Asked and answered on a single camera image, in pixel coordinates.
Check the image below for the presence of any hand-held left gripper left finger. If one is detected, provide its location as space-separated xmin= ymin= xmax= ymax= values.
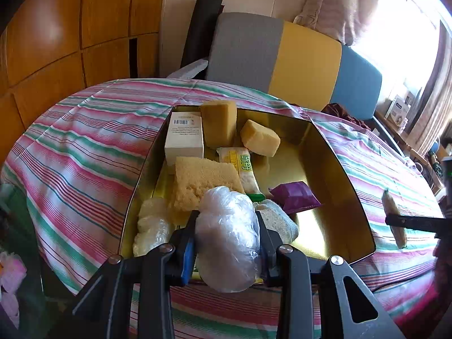
xmin=49 ymin=210 xmax=200 ymax=339

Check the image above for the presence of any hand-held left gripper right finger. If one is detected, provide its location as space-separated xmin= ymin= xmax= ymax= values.
xmin=255 ymin=210 xmax=407 ymax=339

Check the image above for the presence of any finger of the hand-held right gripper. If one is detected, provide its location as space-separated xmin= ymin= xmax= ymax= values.
xmin=385 ymin=214 xmax=452 ymax=240

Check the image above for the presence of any clear plastic bag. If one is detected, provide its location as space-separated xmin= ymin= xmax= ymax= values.
xmin=194 ymin=186 xmax=262 ymax=293

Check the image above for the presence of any purple packet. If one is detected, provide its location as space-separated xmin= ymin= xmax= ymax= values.
xmin=269 ymin=181 xmax=321 ymax=214

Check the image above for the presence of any yellow sponge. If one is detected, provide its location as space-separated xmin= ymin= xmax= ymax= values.
xmin=173 ymin=156 xmax=246 ymax=212

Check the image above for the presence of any yellow green noodle packet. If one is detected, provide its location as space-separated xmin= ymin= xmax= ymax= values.
xmin=216 ymin=146 xmax=266 ymax=200

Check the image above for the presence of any gold tin box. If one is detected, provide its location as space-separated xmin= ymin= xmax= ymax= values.
xmin=118 ymin=105 xmax=377 ymax=283

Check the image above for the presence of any white carton box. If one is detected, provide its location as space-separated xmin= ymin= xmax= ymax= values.
xmin=164 ymin=112 xmax=205 ymax=166

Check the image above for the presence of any yellow sponge block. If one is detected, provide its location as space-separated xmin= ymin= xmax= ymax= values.
xmin=241 ymin=119 xmax=281 ymax=158
xmin=199 ymin=100 xmax=238 ymax=149

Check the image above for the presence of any wooden side table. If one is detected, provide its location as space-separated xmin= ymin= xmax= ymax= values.
xmin=374 ymin=109 xmax=424 ymax=156

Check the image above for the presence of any white box with blue print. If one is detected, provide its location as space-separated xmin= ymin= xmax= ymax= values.
xmin=385 ymin=95 xmax=410 ymax=124

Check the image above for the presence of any pink patterned curtain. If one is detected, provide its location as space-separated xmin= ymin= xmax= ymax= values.
xmin=406 ymin=18 xmax=452 ymax=149
xmin=293 ymin=0 xmax=380 ymax=46

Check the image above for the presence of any dark red cloth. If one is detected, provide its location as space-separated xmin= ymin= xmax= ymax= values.
xmin=321 ymin=102 xmax=370 ymax=128

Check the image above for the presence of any pink green striped blanket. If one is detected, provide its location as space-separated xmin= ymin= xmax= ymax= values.
xmin=2 ymin=78 xmax=446 ymax=339

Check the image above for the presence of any pink cloth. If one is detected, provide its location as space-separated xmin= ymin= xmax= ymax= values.
xmin=0 ymin=252 xmax=27 ymax=325

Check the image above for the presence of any white foam piece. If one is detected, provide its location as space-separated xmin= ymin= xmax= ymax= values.
xmin=166 ymin=58 xmax=209 ymax=80

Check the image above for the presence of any grey yellow blue sofa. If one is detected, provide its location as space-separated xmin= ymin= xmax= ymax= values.
xmin=206 ymin=12 xmax=384 ymax=121

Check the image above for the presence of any black rolled mat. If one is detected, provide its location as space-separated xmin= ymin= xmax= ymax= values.
xmin=180 ymin=0 xmax=225 ymax=69

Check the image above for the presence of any wooden wardrobe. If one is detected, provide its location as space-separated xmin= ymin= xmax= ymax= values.
xmin=0 ymin=0 xmax=166 ymax=170

